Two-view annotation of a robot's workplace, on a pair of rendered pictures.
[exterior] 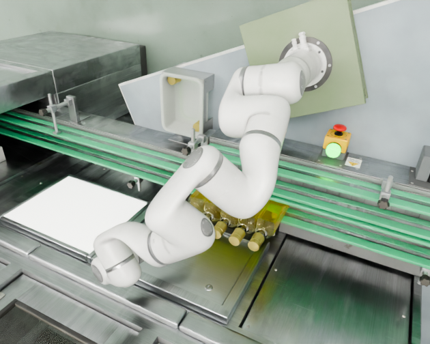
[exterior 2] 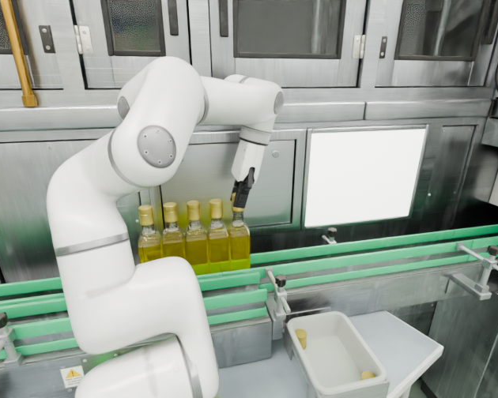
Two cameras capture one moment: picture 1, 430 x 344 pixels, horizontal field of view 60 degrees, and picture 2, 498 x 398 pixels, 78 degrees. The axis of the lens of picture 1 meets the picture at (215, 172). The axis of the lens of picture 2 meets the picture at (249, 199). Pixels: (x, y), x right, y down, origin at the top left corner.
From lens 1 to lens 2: 0.56 m
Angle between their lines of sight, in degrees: 35
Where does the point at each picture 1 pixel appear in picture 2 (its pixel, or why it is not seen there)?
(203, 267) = (198, 178)
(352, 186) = (57, 334)
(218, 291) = not seen: hidden behind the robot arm
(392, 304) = (11, 242)
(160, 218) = (162, 61)
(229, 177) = (97, 153)
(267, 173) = (52, 193)
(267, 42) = not seen: outside the picture
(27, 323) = (311, 43)
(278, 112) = (75, 309)
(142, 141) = (355, 286)
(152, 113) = (372, 332)
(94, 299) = not seen: hidden behind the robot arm
